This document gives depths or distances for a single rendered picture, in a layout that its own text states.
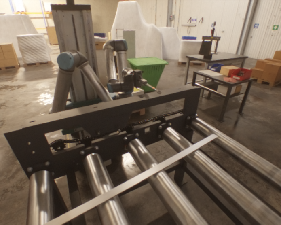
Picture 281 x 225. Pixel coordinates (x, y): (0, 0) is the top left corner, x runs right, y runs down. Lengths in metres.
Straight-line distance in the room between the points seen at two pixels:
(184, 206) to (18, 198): 1.85
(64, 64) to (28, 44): 7.65
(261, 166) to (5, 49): 8.92
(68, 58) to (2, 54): 7.74
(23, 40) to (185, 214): 8.76
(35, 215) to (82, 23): 1.53
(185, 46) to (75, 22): 6.24
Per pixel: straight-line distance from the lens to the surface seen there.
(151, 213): 1.79
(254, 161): 1.17
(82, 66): 1.39
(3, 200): 2.36
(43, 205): 0.90
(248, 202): 0.94
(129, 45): 4.59
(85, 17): 1.73
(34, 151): 1.06
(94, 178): 0.90
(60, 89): 1.39
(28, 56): 8.99
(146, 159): 0.95
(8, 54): 8.92
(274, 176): 1.15
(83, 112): 0.94
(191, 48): 7.58
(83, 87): 1.87
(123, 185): 0.83
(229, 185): 0.96
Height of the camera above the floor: 1.60
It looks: 30 degrees down
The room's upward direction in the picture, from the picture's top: straight up
